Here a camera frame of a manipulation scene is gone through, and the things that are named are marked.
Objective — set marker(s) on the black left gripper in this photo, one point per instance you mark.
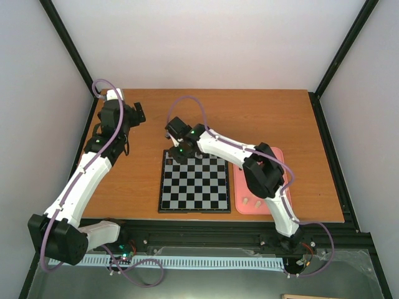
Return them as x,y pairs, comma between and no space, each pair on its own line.
136,120

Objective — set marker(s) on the small circuit board with led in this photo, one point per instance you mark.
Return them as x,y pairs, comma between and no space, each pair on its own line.
127,256

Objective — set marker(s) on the pink plastic tray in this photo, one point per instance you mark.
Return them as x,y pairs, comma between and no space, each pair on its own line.
241,191

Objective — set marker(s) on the black aluminium frame rail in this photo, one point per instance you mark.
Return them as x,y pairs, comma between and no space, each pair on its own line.
260,237

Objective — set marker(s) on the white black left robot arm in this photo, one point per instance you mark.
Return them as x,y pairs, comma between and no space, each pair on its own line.
57,233

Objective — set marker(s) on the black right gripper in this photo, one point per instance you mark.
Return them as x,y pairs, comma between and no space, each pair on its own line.
177,157

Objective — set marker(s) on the black grey chessboard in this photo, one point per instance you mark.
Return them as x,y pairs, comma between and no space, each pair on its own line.
200,185

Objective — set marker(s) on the light blue slotted cable duct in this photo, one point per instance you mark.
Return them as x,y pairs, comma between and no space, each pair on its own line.
189,263

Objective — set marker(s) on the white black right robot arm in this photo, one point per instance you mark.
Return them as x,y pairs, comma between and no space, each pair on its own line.
263,172

